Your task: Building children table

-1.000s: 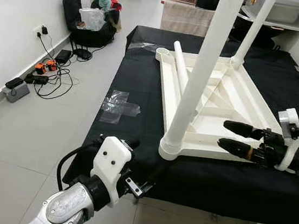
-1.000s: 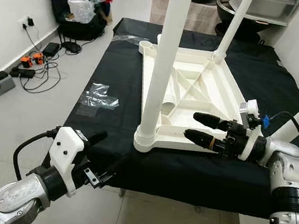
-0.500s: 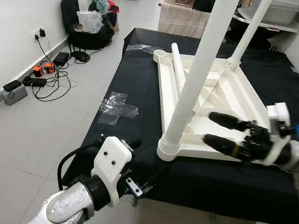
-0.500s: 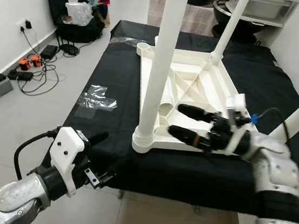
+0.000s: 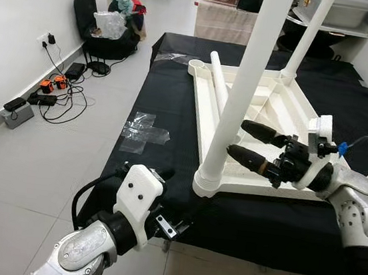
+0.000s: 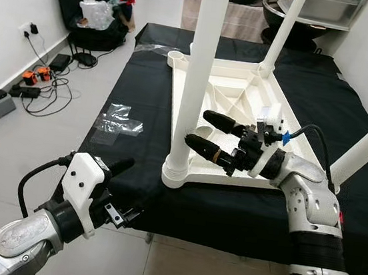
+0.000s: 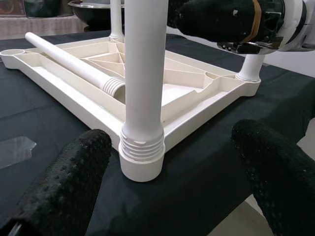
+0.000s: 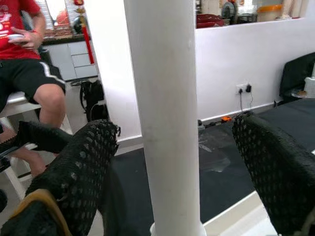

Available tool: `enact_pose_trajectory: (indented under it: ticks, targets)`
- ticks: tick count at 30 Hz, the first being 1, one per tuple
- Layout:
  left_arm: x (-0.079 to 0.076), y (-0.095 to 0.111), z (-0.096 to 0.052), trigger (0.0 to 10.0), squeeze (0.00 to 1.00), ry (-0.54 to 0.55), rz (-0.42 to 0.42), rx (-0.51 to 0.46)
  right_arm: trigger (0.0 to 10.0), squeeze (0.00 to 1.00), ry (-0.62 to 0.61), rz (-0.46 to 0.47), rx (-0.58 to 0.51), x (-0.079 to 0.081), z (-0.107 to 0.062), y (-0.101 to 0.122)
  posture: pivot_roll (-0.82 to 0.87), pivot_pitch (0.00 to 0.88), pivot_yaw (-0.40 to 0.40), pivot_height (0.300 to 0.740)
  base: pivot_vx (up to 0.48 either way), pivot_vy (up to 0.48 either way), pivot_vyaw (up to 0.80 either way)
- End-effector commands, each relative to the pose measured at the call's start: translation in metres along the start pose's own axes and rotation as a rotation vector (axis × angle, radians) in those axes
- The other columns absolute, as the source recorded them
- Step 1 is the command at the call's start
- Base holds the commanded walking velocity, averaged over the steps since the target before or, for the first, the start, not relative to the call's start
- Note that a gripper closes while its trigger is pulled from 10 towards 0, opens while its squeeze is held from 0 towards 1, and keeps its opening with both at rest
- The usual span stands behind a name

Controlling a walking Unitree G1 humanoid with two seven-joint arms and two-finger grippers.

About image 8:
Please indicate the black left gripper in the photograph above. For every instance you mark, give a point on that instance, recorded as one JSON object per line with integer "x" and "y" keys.
{"x": 7, "y": 152}

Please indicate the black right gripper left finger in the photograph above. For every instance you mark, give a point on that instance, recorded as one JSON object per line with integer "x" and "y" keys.
{"x": 81, "y": 172}

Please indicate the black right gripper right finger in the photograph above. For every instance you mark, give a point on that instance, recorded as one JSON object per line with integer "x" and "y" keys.
{"x": 283, "y": 177}

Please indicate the white plastic table leg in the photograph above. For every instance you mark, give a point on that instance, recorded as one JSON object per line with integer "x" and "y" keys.
{"x": 167, "y": 98}

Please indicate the white wooden stool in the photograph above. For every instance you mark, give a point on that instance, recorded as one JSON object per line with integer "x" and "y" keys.
{"x": 17, "y": 98}

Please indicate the tan rubber band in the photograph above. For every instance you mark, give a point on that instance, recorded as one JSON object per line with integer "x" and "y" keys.
{"x": 41, "y": 195}

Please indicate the black backpack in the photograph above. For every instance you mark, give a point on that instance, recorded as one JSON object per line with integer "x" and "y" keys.
{"x": 93, "y": 98}

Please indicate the person in red shirt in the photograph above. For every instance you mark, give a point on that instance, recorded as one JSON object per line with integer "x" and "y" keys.
{"x": 14, "y": 73}

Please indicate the orange black device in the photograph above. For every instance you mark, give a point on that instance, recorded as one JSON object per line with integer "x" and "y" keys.
{"x": 226, "y": 119}

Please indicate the grey drawer cabinet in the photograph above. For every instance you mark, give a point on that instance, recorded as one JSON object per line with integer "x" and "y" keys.
{"x": 81, "y": 59}

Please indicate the black power strip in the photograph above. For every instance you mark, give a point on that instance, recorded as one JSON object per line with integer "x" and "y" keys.
{"x": 214, "y": 123}

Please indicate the grey box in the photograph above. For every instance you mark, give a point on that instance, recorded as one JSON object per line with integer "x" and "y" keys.
{"x": 201, "y": 125}

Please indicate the red hanging ornament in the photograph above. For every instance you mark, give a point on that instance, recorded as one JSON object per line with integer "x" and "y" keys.
{"x": 89, "y": 49}

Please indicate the black chair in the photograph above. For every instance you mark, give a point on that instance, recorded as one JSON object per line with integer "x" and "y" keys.
{"x": 292, "y": 73}

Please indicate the dark round vase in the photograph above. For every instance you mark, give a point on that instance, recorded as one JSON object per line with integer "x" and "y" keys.
{"x": 80, "y": 24}

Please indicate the clear tub orange lid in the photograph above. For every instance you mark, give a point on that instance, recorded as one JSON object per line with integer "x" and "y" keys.
{"x": 269, "y": 13}

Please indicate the red plastic basket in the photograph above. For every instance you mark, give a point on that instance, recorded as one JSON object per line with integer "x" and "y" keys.
{"x": 209, "y": 20}

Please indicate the small grey fan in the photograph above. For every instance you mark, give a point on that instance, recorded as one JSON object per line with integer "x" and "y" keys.
{"x": 229, "y": 9}

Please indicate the black wall charger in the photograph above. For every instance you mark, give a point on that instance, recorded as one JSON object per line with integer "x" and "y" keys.
{"x": 249, "y": 88}

